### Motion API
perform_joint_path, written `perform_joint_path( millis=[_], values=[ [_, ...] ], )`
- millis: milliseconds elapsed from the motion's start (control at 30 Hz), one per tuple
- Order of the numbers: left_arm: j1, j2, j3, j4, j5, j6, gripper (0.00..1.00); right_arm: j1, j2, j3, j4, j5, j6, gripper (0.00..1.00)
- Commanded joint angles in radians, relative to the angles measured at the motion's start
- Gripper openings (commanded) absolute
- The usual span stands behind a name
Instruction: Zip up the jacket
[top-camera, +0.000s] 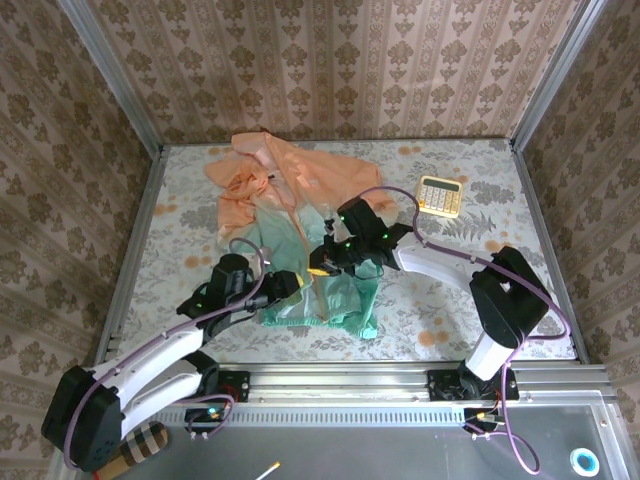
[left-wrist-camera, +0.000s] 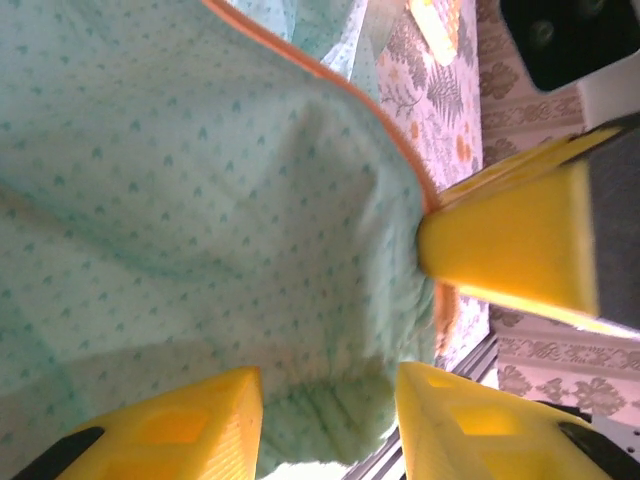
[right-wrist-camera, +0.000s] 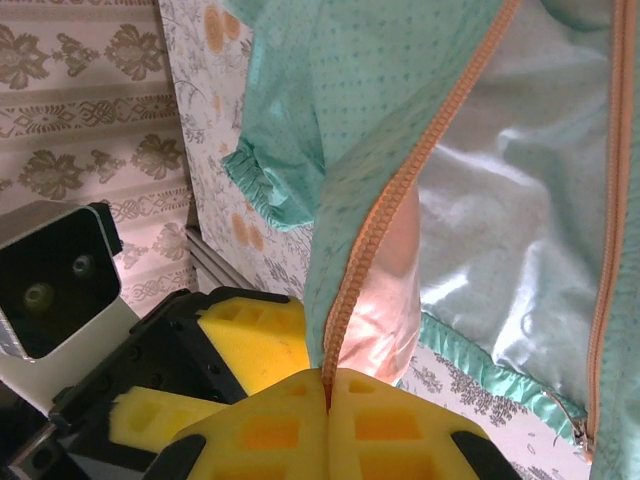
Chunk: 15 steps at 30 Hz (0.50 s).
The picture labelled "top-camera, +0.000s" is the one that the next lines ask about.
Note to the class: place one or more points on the orange and mint zip jacket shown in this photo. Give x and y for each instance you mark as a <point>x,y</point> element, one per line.
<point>305,172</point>

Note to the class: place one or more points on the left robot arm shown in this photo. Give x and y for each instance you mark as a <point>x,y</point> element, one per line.
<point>150,356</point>

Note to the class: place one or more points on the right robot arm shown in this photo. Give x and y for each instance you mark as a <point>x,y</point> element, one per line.
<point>435,261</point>

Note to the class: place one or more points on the yellow desk calculator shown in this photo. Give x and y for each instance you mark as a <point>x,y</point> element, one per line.
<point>440,197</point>

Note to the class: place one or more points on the small black controller board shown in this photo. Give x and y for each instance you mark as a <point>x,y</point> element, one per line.
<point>482,419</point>
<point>207,417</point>

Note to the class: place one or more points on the blue tape roll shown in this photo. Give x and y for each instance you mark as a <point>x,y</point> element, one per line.
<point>585,461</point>

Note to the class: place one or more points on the aluminium table side rail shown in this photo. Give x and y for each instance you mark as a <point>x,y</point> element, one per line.
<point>134,250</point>
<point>550,250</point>

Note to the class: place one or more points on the aluminium mounting rail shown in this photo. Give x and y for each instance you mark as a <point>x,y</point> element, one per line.
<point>340,380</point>

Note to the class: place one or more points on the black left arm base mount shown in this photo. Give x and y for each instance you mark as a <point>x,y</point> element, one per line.
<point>235,386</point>

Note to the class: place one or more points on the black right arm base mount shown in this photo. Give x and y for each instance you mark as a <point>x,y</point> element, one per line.
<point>445,385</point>

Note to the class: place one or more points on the aluminium frame post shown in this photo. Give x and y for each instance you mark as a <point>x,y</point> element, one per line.
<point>555,70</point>
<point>112,75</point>

